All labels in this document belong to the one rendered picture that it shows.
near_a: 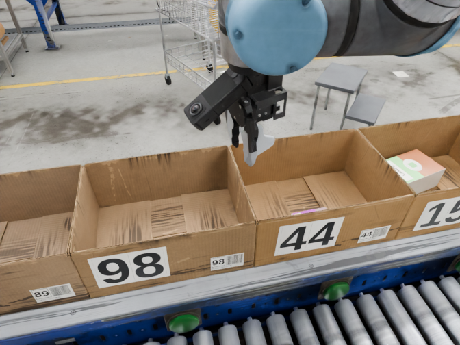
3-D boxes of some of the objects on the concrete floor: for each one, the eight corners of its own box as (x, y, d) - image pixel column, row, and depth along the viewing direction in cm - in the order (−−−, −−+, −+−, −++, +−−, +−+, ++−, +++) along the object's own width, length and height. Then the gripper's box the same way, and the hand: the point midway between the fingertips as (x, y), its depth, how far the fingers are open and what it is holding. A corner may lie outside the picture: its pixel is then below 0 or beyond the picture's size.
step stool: (366, 147, 272) (382, 97, 243) (306, 129, 291) (315, 81, 262) (378, 122, 299) (393, 74, 271) (322, 107, 318) (331, 61, 290)
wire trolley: (163, 83, 355) (148, -32, 288) (209, 70, 379) (205, -38, 312) (221, 131, 289) (218, -4, 221) (272, 111, 313) (284, -15, 246)
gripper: (300, 64, 50) (287, 164, 66) (259, 31, 58) (257, 128, 73) (249, 81, 48) (248, 181, 64) (212, 44, 55) (220, 141, 71)
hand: (239, 152), depth 67 cm, fingers open, 5 cm apart
